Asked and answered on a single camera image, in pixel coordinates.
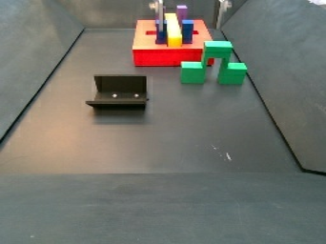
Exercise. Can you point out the blue block right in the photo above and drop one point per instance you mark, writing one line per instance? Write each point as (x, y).
(188, 29)

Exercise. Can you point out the red board with slots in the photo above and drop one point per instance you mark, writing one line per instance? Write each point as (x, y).
(150, 54)

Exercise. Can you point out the black angle bracket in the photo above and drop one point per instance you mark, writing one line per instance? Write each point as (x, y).
(120, 90)

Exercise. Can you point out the yellow long block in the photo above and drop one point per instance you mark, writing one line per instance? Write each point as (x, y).
(174, 33)

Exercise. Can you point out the purple block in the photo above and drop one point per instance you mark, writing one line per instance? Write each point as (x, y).
(181, 13)

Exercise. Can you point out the blue block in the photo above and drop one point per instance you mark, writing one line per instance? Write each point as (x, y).
(188, 29)
(161, 39)

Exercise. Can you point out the blue block left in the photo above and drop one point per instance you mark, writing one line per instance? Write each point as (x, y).
(161, 39)

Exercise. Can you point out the green arch-shaped block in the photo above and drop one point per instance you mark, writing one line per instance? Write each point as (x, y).
(232, 72)

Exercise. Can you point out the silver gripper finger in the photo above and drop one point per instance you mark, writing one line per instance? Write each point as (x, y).
(157, 6)
(224, 6)

